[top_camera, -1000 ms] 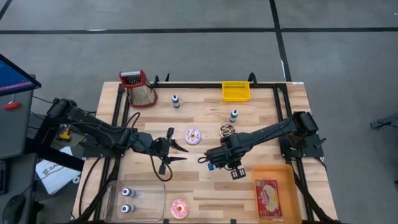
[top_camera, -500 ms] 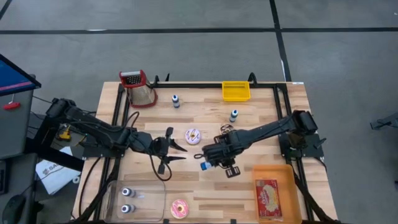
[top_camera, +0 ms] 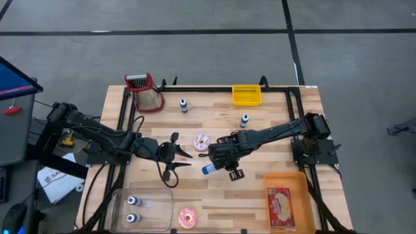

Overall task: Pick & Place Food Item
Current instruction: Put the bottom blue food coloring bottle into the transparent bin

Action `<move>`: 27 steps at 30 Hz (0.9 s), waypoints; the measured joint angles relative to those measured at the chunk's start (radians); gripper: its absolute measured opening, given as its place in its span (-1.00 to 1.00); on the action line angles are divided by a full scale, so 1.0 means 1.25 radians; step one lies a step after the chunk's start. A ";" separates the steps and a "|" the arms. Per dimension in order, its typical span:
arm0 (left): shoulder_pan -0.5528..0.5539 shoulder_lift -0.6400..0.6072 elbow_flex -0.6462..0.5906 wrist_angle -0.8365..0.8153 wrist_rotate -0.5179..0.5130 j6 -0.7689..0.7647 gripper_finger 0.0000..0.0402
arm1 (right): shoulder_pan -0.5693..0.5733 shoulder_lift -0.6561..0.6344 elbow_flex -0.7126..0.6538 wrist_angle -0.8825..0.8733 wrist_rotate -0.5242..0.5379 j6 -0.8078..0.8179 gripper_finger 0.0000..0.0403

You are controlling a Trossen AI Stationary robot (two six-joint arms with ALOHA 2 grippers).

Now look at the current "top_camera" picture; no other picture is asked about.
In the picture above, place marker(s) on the blue screen monitor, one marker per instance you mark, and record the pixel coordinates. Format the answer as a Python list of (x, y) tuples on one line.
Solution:
[(13, 81)]

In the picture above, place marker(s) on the black computer mouse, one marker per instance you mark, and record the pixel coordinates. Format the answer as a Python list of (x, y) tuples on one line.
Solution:
[(14, 217)]

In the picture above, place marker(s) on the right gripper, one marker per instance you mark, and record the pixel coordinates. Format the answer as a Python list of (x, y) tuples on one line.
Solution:
[(224, 152)]

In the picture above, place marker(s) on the white paper sheet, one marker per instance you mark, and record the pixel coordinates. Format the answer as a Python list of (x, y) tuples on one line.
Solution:
[(57, 185)]

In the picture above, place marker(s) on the grey cabinet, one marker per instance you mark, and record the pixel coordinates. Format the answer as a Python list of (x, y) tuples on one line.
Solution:
[(16, 136)]

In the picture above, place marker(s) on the white tape roll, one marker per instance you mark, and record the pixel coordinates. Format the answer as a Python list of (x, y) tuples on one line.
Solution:
[(79, 188)]

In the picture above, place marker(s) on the black metal beam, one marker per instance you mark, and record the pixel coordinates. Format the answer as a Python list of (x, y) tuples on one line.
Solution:
[(58, 162)]

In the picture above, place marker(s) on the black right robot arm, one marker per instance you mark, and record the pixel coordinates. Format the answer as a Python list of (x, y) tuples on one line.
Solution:
[(276, 131)]

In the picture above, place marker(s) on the orange plastic bin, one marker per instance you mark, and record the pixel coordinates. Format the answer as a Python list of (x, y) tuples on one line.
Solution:
[(305, 201)]

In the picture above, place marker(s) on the red snack box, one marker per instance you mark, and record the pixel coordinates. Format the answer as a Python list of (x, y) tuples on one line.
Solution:
[(280, 208)]

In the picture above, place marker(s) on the pink frosted toy donut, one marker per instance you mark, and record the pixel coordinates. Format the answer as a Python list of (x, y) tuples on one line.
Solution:
[(187, 218)]

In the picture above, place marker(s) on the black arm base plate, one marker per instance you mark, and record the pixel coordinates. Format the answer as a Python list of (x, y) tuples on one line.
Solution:
[(325, 157), (97, 159)]

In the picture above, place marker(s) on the blue food colouring bottle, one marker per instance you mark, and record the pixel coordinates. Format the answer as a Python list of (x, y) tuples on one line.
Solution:
[(184, 105), (210, 169)]

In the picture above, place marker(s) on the small food colouring bottle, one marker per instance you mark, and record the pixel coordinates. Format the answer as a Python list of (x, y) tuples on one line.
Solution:
[(132, 200), (244, 122)]

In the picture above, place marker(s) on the clear plastic bin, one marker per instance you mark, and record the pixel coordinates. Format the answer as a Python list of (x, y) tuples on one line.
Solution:
[(156, 211)]

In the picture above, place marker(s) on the yellow hand tool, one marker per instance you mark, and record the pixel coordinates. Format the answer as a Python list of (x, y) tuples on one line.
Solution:
[(68, 140)]

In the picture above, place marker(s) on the purple food colouring bottle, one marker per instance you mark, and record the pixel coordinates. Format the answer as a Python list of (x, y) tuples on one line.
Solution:
[(131, 218)]

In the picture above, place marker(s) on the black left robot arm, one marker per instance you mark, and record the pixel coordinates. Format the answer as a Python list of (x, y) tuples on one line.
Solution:
[(97, 131)]

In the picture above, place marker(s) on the purple frosted toy donut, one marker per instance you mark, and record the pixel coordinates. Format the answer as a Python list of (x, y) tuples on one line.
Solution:
[(201, 143)]

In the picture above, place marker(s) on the yellow plastic basket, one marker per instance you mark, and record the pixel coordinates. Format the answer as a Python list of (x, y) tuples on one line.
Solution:
[(247, 96)]

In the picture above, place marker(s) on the black aluminium table frame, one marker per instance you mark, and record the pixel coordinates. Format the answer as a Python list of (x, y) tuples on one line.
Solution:
[(211, 89)]

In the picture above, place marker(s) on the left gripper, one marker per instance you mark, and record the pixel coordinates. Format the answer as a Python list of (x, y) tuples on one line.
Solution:
[(167, 152)]

